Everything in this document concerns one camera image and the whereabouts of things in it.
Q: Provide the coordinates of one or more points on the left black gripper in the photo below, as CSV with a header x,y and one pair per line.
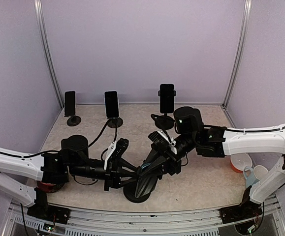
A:
x,y
112,177

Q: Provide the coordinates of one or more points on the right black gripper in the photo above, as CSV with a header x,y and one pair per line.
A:
x,y
167,164

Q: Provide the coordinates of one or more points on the teal phone diagonal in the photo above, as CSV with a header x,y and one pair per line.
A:
x,y
145,187

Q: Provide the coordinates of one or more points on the black clamp phone stand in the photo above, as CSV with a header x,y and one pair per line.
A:
x,y
129,190

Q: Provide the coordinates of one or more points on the black gooseneck phone stand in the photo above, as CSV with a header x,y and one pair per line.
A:
x,y
163,121

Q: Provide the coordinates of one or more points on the folding phone stand wood base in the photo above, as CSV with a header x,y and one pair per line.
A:
x,y
74,121

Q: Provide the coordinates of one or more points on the light blue case phone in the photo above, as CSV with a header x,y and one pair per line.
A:
x,y
111,104

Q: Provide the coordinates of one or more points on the clear case phone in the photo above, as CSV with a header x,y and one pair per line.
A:
x,y
69,103

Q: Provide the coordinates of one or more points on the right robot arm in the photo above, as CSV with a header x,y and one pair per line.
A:
x,y
212,141

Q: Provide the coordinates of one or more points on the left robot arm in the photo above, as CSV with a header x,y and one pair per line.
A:
x,y
56,167

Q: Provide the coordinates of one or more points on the red patterned round tin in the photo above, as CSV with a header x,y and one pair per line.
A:
x,y
49,187

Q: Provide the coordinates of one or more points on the orange white bowl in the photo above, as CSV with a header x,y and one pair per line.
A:
x,y
239,161

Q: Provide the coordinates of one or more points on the light blue mug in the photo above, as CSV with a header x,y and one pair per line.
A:
x,y
254,174

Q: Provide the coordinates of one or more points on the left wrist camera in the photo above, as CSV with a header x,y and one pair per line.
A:
x,y
116,149

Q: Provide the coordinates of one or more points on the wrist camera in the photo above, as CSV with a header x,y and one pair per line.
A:
x,y
116,149
162,141

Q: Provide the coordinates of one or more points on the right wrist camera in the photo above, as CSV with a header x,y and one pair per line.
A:
x,y
162,141

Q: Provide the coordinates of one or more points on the aluminium front rail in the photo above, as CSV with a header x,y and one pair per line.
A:
x,y
88,222

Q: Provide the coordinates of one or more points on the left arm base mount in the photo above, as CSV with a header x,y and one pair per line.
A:
x,y
50,213

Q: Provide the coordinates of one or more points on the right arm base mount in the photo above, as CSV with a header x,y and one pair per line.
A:
x,y
237,213

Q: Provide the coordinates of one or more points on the right aluminium frame post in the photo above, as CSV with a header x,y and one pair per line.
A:
x,y
239,53

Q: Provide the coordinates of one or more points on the aluminium frame post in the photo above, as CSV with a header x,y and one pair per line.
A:
x,y
239,53
47,52

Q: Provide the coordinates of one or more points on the left aluminium frame post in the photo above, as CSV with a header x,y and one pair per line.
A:
x,y
47,52

